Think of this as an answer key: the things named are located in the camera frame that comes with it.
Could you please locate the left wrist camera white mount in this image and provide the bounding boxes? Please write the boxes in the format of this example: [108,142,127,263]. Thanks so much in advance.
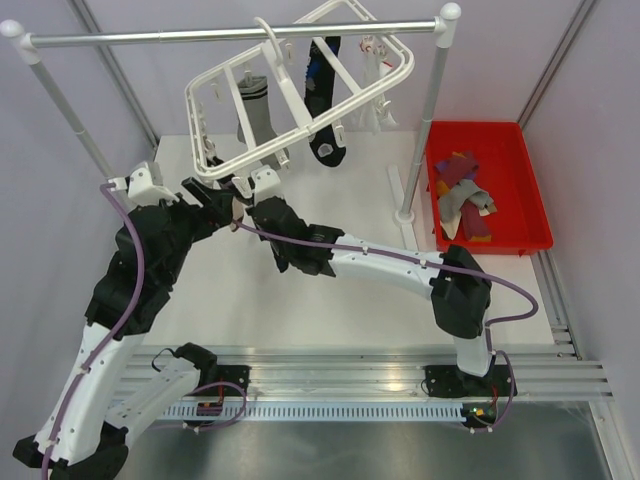
[107,161,179,208]

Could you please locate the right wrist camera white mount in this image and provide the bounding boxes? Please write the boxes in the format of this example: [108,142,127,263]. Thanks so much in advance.
[251,166,284,205]

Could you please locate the red plastic bin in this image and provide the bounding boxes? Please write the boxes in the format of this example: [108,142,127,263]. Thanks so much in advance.
[425,121,553,256]

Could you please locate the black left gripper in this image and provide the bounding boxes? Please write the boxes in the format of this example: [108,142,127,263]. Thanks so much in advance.
[155,174,232,282]

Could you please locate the black and blue patterned sock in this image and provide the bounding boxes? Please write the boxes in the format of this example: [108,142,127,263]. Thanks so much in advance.
[304,41,346,168]

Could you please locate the white slotted cable duct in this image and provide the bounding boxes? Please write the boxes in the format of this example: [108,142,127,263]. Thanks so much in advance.
[159,401,466,423]

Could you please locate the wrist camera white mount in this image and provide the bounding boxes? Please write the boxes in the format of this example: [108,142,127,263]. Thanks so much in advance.
[251,166,284,205]
[107,161,179,208]

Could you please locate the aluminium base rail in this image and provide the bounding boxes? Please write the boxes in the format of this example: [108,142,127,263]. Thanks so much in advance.
[114,322,614,401]

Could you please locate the grey sock back row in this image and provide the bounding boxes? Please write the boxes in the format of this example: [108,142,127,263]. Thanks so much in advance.
[237,76,277,146]

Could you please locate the silver and white clothes rack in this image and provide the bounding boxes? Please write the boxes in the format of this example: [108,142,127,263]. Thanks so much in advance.
[0,2,462,226]

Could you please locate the purple striped sock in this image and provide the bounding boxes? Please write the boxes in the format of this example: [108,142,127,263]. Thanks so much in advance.
[461,202,492,242]
[435,152,479,197]

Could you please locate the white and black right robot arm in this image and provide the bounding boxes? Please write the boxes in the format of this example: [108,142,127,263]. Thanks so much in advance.
[248,197,513,398]

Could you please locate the white plastic clip hanger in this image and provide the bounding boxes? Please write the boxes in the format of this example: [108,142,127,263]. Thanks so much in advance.
[185,1,415,184]

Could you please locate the grey sock with black stripes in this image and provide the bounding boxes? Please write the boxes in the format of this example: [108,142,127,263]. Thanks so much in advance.
[438,178,494,222]

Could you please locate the brown and beige back sock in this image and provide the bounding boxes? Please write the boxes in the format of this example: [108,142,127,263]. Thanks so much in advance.
[229,198,245,232]

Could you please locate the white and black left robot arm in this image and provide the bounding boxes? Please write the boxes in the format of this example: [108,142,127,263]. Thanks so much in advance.
[13,178,247,479]

